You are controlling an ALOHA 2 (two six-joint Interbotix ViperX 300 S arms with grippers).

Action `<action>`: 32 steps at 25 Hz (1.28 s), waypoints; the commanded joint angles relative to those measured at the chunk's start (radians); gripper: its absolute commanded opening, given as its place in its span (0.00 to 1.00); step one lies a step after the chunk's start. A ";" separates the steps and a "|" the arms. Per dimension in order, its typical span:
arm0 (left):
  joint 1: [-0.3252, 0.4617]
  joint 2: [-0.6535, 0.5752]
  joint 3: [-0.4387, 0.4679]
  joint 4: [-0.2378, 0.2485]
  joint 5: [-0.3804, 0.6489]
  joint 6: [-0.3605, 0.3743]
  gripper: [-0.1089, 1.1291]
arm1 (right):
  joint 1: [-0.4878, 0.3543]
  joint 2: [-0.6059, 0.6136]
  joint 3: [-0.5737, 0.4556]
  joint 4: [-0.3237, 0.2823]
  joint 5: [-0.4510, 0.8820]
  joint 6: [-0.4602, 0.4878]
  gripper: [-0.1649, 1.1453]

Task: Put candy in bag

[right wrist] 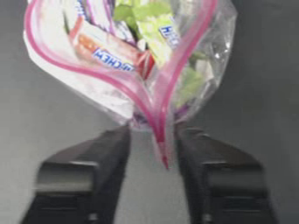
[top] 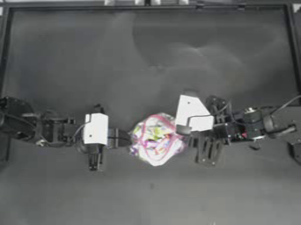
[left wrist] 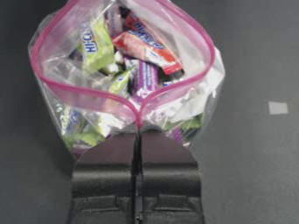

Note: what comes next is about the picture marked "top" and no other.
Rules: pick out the grey metal bracket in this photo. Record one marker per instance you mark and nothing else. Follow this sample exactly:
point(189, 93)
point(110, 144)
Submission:
point(110, 2)

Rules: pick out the clear bag with pink zip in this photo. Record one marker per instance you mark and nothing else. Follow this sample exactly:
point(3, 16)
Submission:
point(157, 146)

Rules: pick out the red candy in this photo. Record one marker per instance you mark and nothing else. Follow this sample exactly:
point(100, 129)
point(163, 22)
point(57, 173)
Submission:
point(244, 135)

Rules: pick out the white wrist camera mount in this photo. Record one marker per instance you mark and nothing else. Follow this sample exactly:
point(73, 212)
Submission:
point(192, 111)
point(96, 129)

